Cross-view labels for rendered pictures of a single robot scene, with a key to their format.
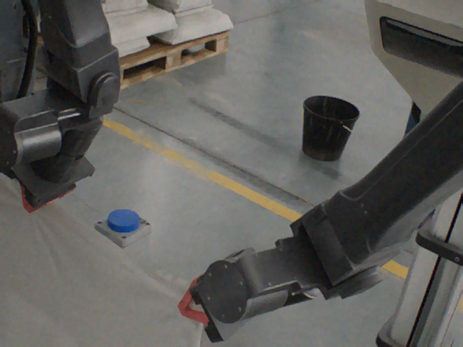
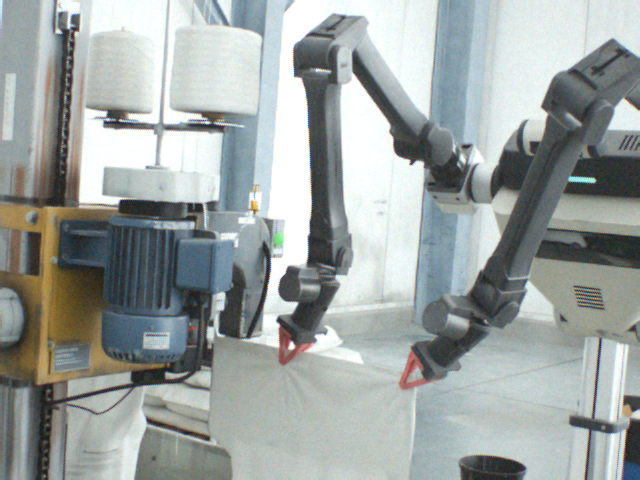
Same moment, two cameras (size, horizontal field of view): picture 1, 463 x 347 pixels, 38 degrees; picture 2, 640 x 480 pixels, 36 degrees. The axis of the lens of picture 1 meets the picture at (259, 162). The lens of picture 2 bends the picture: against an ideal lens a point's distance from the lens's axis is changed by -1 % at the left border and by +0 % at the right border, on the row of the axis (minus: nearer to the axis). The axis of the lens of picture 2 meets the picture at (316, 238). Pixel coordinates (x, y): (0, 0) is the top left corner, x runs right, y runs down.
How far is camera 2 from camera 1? 1.22 m
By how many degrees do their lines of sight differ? 26
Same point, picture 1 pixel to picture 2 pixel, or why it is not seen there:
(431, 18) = not seen: hidden behind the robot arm
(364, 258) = (505, 284)
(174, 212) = not seen: outside the picture
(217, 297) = (431, 321)
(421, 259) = (576, 438)
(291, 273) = (469, 306)
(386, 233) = (513, 263)
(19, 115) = (300, 267)
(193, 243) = not seen: outside the picture
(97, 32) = (342, 221)
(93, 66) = (339, 241)
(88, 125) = (333, 284)
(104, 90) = (345, 256)
